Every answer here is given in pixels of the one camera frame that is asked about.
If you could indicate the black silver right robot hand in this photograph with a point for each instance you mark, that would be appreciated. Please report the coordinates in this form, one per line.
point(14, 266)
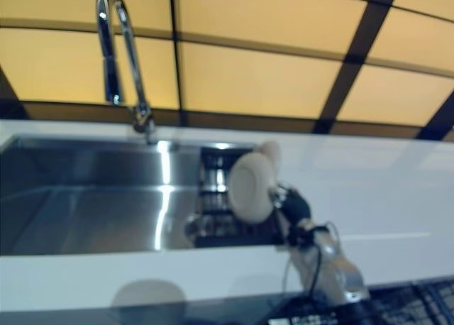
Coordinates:
point(294, 206)

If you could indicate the large beige ceramic plate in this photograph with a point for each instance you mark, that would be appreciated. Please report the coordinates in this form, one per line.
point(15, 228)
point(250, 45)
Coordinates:
point(250, 188)

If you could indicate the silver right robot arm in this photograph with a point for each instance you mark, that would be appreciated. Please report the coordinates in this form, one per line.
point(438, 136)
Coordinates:
point(337, 268)

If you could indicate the small beige ceramic plate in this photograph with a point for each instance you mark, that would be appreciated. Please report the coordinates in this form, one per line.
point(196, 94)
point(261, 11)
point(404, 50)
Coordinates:
point(271, 151)

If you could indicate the black dish drying rack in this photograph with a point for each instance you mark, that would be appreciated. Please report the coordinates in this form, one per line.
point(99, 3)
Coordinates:
point(216, 197)

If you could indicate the steel sink drain strainer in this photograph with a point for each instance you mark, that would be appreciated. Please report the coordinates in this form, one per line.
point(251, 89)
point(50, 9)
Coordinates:
point(193, 225)

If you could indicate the stainless steel sink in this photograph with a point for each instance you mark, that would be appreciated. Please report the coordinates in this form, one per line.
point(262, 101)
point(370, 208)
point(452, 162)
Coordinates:
point(106, 197)

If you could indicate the chrome gooseneck kitchen faucet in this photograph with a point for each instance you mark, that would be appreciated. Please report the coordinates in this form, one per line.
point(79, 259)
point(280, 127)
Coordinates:
point(106, 37)

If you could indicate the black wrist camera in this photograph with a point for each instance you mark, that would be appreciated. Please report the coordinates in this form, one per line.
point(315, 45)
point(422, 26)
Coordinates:
point(301, 237)

